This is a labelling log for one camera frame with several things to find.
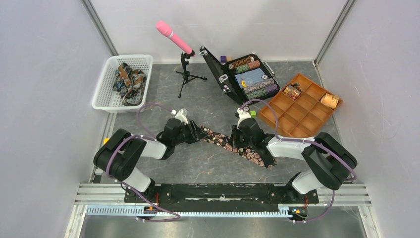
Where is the dark blue patterned tie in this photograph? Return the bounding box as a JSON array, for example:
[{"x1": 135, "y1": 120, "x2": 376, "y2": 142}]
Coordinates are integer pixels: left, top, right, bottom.
[{"x1": 112, "y1": 62, "x2": 147, "y2": 106}]

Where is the pink microphone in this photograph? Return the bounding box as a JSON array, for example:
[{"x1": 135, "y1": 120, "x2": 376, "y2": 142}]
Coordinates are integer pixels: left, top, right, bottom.
[{"x1": 156, "y1": 20, "x2": 195, "y2": 57}]

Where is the rolled dark patterned tie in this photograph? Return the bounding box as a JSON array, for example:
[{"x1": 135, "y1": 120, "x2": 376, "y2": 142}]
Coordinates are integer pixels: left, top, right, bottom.
[{"x1": 283, "y1": 83, "x2": 302, "y2": 100}]

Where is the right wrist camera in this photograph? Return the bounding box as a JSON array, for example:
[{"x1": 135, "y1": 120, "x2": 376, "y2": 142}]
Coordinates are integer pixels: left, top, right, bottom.
[{"x1": 237, "y1": 108, "x2": 252, "y2": 127}]

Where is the rolled tan patterned tie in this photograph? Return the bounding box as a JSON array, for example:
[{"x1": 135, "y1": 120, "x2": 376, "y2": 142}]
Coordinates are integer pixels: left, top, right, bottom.
[{"x1": 320, "y1": 93, "x2": 340, "y2": 110}]

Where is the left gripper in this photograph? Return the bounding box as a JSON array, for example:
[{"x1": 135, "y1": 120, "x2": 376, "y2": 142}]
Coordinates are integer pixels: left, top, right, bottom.
[{"x1": 172, "y1": 119, "x2": 209, "y2": 146}]

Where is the black tripod stand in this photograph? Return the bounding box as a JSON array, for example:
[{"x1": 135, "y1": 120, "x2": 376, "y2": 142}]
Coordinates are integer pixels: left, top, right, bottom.
[{"x1": 176, "y1": 51, "x2": 207, "y2": 98}]

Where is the white plastic basket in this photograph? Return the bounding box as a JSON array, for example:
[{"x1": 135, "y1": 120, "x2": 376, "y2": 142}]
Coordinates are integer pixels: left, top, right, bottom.
[{"x1": 92, "y1": 54, "x2": 154, "y2": 113}]

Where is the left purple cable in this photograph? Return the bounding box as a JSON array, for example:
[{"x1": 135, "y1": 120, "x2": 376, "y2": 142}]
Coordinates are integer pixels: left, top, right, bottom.
[{"x1": 105, "y1": 103, "x2": 182, "y2": 223}]

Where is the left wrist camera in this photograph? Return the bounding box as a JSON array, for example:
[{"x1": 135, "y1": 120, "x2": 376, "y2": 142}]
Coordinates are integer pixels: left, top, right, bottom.
[{"x1": 171, "y1": 108, "x2": 189, "y2": 124}]

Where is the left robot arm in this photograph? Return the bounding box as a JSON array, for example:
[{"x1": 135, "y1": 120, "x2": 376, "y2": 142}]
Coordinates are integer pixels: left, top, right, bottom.
[{"x1": 93, "y1": 119, "x2": 207, "y2": 202}]

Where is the black poker chip case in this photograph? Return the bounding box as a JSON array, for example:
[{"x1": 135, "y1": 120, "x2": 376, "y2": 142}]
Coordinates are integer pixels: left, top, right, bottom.
[{"x1": 200, "y1": 46, "x2": 280, "y2": 105}]

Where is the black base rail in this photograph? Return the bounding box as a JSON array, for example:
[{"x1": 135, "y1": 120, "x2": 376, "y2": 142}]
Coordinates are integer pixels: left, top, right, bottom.
[{"x1": 144, "y1": 183, "x2": 319, "y2": 213}]

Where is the black floral tie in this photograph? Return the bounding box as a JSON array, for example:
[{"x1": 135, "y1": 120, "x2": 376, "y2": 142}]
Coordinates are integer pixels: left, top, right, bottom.
[{"x1": 200, "y1": 125, "x2": 277, "y2": 168}]

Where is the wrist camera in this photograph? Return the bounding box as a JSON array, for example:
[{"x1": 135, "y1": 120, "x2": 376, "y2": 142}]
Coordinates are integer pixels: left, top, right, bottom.
[
  {"x1": 237, "y1": 108, "x2": 252, "y2": 127},
  {"x1": 171, "y1": 108, "x2": 189, "y2": 124}
]

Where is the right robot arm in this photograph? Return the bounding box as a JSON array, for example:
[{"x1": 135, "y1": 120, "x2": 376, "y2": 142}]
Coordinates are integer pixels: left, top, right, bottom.
[{"x1": 228, "y1": 118, "x2": 358, "y2": 202}]

